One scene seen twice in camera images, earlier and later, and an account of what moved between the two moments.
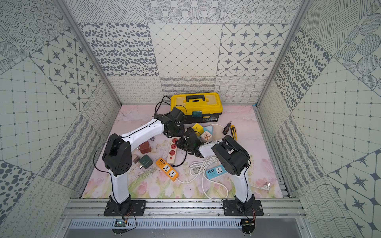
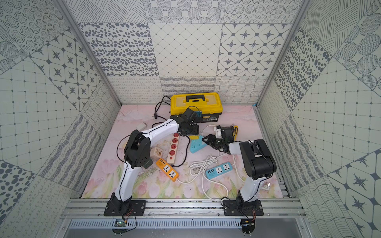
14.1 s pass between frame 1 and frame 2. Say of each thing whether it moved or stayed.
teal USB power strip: stayed
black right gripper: moved
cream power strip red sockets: stayed
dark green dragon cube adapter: stayed
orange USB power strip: stayed
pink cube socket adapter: moved
